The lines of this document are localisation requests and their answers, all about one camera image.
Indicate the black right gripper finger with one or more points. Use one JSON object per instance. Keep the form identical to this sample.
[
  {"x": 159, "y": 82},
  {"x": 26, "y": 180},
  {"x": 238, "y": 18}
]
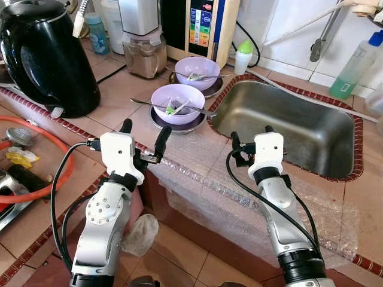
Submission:
[
  {"x": 269, "y": 130},
  {"x": 236, "y": 140}
]

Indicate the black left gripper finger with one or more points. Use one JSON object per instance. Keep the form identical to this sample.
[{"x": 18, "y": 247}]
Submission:
[
  {"x": 161, "y": 140},
  {"x": 126, "y": 125}
]

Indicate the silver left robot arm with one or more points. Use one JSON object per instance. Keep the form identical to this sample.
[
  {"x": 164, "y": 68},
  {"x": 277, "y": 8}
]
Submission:
[{"x": 102, "y": 221}]

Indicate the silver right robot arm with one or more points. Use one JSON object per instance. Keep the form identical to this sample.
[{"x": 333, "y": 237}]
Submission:
[{"x": 287, "y": 221}]

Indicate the stainless steel sink basin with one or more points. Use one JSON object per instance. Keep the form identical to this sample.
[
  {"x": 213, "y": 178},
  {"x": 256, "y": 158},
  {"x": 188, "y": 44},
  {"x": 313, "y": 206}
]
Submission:
[{"x": 287, "y": 125}]

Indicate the round metal plate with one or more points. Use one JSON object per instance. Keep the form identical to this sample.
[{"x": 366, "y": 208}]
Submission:
[
  {"x": 179, "y": 127},
  {"x": 214, "y": 88}
]

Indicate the purple plastic bowl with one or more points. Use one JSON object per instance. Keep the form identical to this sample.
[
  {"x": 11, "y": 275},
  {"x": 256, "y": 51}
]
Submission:
[
  {"x": 179, "y": 95},
  {"x": 200, "y": 67}
]

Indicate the crumpled translucent plastic bag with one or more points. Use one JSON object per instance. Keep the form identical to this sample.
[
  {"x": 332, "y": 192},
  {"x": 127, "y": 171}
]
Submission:
[{"x": 140, "y": 234}]

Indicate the small white green-capped bottle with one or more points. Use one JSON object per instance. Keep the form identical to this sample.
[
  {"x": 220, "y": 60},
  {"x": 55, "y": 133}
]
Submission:
[{"x": 243, "y": 58}]

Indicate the small blue-capped bottle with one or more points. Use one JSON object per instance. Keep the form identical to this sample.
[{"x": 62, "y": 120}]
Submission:
[{"x": 97, "y": 36}]

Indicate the blue-capped green dish soap bottle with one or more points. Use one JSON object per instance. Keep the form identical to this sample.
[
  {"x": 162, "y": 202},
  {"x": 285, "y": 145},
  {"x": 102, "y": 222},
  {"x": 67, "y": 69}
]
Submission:
[{"x": 350, "y": 72}]

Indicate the white plastic container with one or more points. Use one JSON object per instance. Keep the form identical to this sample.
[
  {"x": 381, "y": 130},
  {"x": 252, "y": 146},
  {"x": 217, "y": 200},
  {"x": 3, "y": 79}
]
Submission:
[{"x": 112, "y": 24}]

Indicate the black electric kettle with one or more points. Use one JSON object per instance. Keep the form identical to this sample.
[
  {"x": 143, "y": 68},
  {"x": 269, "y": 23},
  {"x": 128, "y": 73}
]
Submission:
[{"x": 45, "y": 60}]

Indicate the grey gas regulator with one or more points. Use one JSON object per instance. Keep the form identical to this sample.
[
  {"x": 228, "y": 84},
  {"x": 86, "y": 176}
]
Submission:
[{"x": 19, "y": 136}]

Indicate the yellow crumpled wrapper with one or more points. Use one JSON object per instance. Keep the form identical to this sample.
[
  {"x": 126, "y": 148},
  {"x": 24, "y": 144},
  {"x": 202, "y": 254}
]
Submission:
[{"x": 21, "y": 158}]

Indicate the white water pipe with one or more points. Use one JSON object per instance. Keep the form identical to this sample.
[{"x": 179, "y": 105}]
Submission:
[{"x": 311, "y": 23}]

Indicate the water ionizer with coloured panel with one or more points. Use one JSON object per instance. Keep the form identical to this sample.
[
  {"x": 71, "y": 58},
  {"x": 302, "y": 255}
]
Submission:
[{"x": 200, "y": 27}]

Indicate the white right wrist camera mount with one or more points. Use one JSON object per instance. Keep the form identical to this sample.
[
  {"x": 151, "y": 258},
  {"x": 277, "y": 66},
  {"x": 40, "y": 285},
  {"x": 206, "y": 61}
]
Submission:
[{"x": 267, "y": 150}]

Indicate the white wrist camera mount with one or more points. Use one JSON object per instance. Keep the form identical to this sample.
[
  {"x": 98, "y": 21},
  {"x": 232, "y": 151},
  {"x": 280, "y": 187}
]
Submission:
[
  {"x": 267, "y": 150},
  {"x": 116, "y": 152}
]

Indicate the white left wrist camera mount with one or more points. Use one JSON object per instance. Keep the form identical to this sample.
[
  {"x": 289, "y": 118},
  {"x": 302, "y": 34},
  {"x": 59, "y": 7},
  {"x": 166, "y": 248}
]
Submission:
[{"x": 116, "y": 152}]

